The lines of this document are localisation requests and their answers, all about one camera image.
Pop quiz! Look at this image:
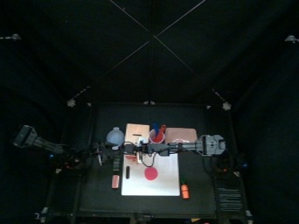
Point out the light blue bowl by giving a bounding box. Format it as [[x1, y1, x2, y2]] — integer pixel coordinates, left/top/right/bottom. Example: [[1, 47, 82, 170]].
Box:
[[105, 126, 127, 151]]

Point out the wooden drawer box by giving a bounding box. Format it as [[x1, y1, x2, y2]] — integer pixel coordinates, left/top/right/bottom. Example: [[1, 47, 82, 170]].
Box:
[[124, 122, 152, 146]]

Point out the pink round dough disc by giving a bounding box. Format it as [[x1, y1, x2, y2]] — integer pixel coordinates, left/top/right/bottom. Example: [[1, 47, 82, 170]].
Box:
[[144, 166, 159, 181]]

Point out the red plastic cup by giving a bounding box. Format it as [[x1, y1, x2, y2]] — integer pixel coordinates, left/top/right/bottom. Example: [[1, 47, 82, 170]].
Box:
[[148, 129, 167, 144]]

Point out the pink rectangular tray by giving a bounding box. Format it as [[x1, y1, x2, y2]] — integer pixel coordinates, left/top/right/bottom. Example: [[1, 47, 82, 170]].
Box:
[[164, 127, 199, 144]]

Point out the pink rectangular block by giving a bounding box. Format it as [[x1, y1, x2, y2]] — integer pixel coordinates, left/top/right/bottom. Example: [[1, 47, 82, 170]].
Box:
[[111, 174, 121, 190]]

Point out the white cutting board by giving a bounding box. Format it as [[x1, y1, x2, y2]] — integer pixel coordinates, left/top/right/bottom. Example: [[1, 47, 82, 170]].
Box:
[[120, 152, 181, 197]]

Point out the orange toy carrot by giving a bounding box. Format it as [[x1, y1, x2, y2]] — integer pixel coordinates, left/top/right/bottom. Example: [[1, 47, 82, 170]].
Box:
[[179, 182, 192, 200]]

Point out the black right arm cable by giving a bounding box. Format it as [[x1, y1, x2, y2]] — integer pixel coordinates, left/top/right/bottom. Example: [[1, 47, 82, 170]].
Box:
[[139, 151, 157, 168]]

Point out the thin steel brace cable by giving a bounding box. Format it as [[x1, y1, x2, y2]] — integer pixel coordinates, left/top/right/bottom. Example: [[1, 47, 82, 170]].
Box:
[[69, 0, 207, 103], [106, 0, 231, 109]]

